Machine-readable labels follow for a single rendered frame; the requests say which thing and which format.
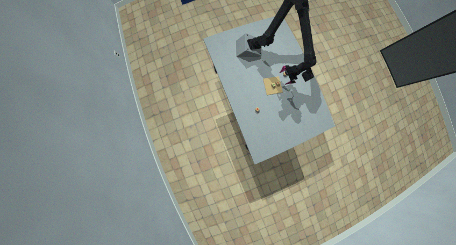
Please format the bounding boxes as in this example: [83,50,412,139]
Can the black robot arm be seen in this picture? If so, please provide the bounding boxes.
[247,0,317,82]

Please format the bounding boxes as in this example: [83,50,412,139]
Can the tan flat mat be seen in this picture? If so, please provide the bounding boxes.
[263,76,283,95]

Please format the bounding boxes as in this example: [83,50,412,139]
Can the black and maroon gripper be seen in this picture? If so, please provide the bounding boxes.
[279,65,297,85]

